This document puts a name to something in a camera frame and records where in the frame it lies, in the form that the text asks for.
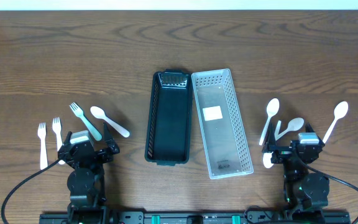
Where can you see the white spoon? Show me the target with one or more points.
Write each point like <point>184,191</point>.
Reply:
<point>339,112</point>
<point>267,156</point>
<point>99,113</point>
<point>271,109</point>
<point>293,125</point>

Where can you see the clear plastic basket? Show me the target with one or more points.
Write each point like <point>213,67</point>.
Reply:
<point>224,140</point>

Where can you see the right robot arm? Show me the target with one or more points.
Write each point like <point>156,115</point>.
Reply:
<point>306,193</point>

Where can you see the white plastic fork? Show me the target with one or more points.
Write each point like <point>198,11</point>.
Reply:
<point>42,132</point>
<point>57,128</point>

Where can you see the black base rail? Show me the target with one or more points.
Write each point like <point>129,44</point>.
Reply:
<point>248,216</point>

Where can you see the pale green plastic fork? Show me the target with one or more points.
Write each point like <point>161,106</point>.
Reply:
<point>80,114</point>

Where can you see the black plastic basket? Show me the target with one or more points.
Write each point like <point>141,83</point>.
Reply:
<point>170,114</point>

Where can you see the white label sticker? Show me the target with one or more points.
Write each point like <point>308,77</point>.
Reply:
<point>212,113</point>

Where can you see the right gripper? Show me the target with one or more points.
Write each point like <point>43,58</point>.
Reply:
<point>285,151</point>

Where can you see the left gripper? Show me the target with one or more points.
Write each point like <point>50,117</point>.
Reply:
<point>98,154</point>

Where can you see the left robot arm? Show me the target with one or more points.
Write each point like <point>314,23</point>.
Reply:
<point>87,183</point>

